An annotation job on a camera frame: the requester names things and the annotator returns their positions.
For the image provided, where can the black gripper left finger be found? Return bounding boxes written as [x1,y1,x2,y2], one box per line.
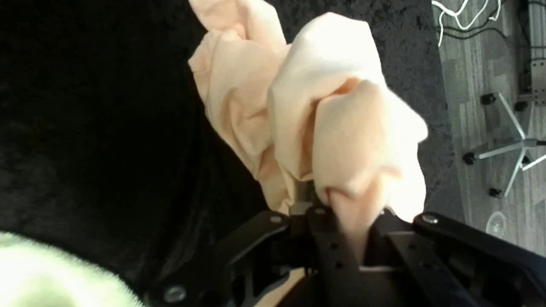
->
[148,194,366,307]

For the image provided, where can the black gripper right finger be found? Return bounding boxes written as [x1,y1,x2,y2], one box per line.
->
[363,206,546,307]

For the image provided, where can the peach cloth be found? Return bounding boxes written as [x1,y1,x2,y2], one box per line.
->
[185,0,429,266]

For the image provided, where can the pale green cloth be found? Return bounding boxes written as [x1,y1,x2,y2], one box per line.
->
[0,229,143,307]

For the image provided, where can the office chair base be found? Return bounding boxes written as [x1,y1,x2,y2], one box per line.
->
[460,90,546,200]

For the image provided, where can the black tablecloth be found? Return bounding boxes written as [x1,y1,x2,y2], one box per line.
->
[0,0,465,292]

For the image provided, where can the white cable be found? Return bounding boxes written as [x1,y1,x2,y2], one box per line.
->
[429,0,504,48]

